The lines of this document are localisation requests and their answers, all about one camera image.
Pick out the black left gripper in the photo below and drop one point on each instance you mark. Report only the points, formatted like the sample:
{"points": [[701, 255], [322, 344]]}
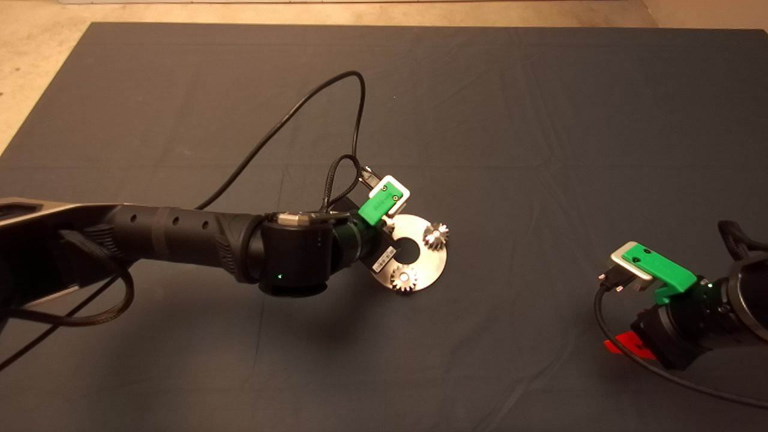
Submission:
{"points": [[372, 249]]}

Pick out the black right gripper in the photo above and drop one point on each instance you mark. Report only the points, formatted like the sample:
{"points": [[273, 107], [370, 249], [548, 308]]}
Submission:
{"points": [[678, 330]]}

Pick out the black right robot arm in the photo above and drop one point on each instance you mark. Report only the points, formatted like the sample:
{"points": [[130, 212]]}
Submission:
{"points": [[750, 300]]}

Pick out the round metal carrier plate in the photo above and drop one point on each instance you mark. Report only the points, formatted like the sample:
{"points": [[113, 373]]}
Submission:
{"points": [[432, 264]]}

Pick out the dark grey table cloth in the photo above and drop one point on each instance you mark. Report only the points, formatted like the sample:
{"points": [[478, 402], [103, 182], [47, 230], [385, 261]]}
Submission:
{"points": [[480, 90]]}

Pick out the green left camera mount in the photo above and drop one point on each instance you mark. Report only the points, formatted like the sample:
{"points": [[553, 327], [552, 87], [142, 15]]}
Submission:
{"points": [[375, 207]]}

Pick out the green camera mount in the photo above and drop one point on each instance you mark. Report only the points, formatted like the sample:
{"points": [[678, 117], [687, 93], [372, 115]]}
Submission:
{"points": [[660, 267], [375, 207]]}

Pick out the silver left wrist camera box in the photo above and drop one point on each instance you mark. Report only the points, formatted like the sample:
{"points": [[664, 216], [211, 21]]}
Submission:
{"points": [[399, 189]]}

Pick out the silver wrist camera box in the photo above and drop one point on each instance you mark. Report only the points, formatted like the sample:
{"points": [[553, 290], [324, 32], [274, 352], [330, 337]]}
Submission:
{"points": [[399, 189], [624, 264]]}

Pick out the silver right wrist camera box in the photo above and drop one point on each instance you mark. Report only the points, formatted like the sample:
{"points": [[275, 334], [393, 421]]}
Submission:
{"points": [[624, 264]]}

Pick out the green right camera mount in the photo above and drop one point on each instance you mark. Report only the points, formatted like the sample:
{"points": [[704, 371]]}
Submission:
{"points": [[660, 267]]}

